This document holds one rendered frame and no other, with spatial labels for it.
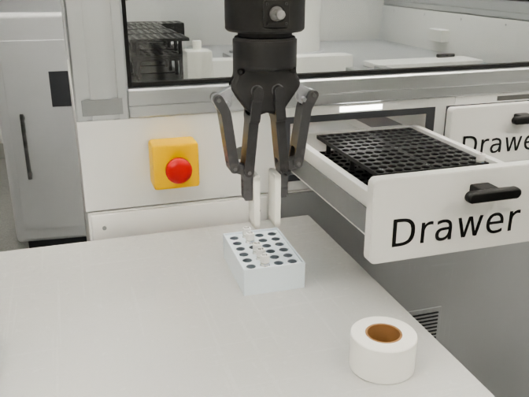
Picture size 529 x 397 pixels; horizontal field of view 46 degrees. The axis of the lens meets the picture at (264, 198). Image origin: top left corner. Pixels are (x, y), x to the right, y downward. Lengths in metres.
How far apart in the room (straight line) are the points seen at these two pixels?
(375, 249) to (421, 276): 0.51
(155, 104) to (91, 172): 0.14
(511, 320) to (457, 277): 0.20
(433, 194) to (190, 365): 0.35
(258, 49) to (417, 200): 0.26
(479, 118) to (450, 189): 0.42
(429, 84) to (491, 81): 0.13
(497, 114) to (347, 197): 0.45
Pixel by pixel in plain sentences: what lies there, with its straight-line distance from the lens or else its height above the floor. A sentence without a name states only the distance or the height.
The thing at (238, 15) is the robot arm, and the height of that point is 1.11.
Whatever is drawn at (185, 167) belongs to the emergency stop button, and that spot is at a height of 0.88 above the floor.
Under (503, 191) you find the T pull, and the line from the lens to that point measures 0.81.
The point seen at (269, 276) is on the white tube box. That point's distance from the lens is 0.82.
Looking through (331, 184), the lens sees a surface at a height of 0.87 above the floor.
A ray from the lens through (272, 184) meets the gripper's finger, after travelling 0.79.
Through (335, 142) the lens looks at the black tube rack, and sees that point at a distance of 1.01.
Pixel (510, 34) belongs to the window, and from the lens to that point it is 1.26.
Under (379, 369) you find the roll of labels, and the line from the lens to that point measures 0.67.
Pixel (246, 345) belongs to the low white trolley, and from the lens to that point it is 0.73.
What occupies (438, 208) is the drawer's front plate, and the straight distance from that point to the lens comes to 0.81.
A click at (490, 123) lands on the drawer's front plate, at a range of 1.22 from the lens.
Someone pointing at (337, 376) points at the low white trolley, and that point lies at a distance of 0.69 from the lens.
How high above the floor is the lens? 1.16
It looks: 20 degrees down
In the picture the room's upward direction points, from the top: straight up
